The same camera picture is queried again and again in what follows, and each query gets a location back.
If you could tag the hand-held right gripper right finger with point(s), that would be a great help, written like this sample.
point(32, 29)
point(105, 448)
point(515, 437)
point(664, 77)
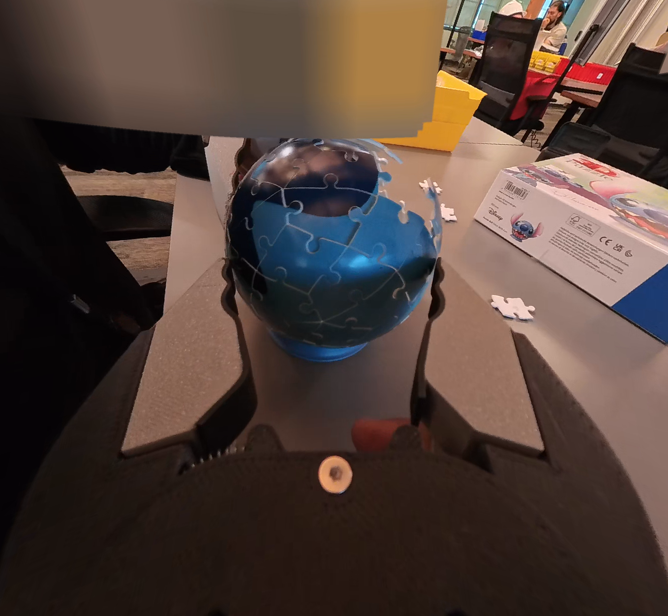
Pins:
point(480, 365)

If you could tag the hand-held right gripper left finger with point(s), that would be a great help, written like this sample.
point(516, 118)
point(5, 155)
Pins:
point(188, 365)

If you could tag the blue puzzle ball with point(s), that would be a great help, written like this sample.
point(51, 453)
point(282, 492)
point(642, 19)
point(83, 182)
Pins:
point(323, 261)

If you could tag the cartoon printed puzzle box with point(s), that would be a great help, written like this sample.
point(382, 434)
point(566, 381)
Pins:
point(574, 240)

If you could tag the person's right hand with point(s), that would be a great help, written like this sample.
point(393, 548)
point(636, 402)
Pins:
point(373, 433)

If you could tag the person's dark clothing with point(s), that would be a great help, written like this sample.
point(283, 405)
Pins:
point(31, 261)

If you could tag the yellow plastic bin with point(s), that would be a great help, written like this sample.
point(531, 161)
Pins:
point(449, 104)

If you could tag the black office chair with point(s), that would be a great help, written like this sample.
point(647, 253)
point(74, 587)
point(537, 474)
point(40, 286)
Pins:
point(621, 115)
point(511, 62)

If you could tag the row of red bins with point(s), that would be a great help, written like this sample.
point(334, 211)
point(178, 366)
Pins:
point(589, 73)

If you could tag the row of small yellow bins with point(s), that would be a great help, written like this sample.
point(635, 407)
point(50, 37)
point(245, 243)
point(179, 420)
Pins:
point(548, 60)

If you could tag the grey rolling board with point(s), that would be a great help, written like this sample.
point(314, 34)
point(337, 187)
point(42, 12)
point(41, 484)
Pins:
point(608, 21)

